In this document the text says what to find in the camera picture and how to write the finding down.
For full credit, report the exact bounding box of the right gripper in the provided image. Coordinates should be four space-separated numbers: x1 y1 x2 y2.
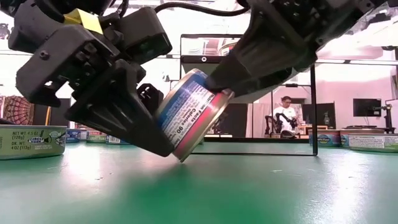
204 0 392 98

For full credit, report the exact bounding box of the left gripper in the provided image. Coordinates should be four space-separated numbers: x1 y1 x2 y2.
7 0 176 158

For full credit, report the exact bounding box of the blue and pink labelled can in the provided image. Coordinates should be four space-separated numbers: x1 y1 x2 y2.
154 68 234 163

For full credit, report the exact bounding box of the olive green tuna can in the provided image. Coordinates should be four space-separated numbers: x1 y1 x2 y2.
0 124 68 161

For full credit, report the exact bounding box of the green Bumble Bee tuna can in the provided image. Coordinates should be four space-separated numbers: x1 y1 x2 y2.
86 130 108 144

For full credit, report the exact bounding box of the person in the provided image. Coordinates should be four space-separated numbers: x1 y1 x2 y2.
272 95 296 138

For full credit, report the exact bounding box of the black standing panel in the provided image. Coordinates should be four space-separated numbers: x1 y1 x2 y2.
228 103 249 138
33 98 72 127

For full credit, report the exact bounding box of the patterned red tapestry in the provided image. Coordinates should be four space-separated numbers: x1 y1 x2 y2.
0 95 35 126

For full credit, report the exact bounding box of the gold lid blue label can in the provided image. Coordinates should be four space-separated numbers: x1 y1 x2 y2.
308 129 342 148
340 128 386 149

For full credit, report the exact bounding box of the silver can white green label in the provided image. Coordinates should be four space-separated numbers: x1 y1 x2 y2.
348 133 398 154

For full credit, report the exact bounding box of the black ceiling fixture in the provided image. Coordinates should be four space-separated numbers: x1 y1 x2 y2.
0 23 12 40

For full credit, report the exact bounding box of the black robot stand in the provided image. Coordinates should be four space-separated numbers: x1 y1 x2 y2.
372 104 396 134

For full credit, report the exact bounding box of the black metal stand frame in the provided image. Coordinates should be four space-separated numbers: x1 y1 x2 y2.
270 83 315 131

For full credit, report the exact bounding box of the wooden shelf black metal frame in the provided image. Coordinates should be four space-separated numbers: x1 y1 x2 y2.
179 33 318 156

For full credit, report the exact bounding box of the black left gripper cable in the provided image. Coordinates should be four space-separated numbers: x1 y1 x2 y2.
154 1 251 17

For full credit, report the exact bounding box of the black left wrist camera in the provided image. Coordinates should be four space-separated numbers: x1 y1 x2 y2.
107 6 174 65

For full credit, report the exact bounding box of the yellow cable tag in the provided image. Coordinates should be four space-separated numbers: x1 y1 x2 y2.
63 8 104 35

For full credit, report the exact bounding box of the black wall monitor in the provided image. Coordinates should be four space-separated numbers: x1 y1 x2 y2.
353 98 382 118

